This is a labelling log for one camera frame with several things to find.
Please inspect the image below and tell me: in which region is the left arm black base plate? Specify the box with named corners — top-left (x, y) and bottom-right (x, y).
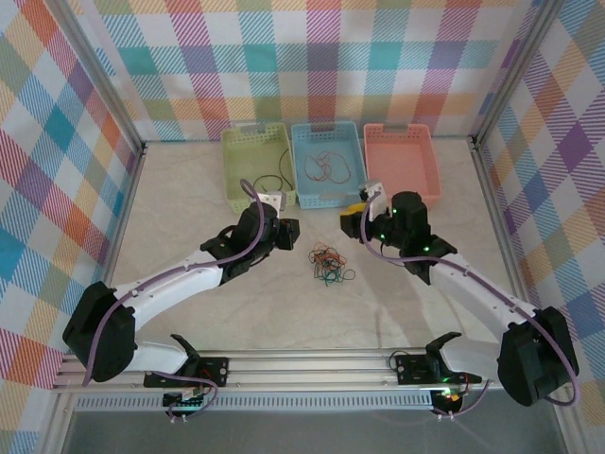
top-left (144, 357), bottom-right (230, 389)

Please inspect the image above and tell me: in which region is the blue plastic basket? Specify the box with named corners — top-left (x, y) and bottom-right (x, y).
top-left (289, 120), bottom-right (370, 210)

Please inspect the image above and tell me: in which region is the thin red cable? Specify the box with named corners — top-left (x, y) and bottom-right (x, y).
top-left (304, 150), bottom-right (353, 184)

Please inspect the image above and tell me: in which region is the pink plastic basket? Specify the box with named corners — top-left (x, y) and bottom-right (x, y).
top-left (362, 122), bottom-right (443, 212)

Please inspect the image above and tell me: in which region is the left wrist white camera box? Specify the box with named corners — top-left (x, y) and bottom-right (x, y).
top-left (257, 189), bottom-right (287, 213)

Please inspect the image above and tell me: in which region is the green plastic basket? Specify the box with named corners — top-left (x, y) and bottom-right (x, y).
top-left (220, 121), bottom-right (298, 215)

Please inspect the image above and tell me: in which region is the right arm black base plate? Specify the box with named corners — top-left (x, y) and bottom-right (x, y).
top-left (394, 352), bottom-right (483, 385)

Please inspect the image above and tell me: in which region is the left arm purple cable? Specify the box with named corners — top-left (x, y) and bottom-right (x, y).
top-left (82, 178), bottom-right (266, 422)

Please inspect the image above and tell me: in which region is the grey slotted cable duct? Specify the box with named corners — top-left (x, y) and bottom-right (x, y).
top-left (75, 391), bottom-right (435, 411)

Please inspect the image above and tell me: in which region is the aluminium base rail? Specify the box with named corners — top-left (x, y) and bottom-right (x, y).
top-left (50, 348), bottom-right (505, 393)

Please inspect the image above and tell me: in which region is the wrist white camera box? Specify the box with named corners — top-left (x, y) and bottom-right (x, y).
top-left (358, 181), bottom-right (383, 209)
top-left (257, 189), bottom-right (287, 213)

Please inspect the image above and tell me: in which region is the aluminium floor rail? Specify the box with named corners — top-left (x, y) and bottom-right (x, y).
top-left (101, 141), bottom-right (148, 288)
top-left (470, 136), bottom-right (538, 308)

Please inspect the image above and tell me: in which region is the pile of coloured rubber bands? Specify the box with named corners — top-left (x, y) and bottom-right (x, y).
top-left (309, 243), bottom-right (341, 280)

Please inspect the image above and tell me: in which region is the thin green cable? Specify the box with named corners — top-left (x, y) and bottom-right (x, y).
top-left (314, 264), bottom-right (357, 288)

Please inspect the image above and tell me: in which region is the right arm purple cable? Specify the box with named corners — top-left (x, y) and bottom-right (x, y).
top-left (359, 205), bottom-right (583, 422)

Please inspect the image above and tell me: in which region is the thin black cable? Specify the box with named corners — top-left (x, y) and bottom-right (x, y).
top-left (252, 148), bottom-right (294, 195)

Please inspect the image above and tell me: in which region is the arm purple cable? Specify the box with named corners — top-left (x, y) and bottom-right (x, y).
top-left (82, 178), bottom-right (266, 422)
top-left (359, 205), bottom-right (583, 422)

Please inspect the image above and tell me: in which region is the aluminium frame post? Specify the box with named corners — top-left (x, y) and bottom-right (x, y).
top-left (49, 0), bottom-right (147, 153)
top-left (471, 0), bottom-right (567, 146)

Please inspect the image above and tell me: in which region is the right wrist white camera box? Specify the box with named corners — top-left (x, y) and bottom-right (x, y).
top-left (358, 181), bottom-right (383, 209)

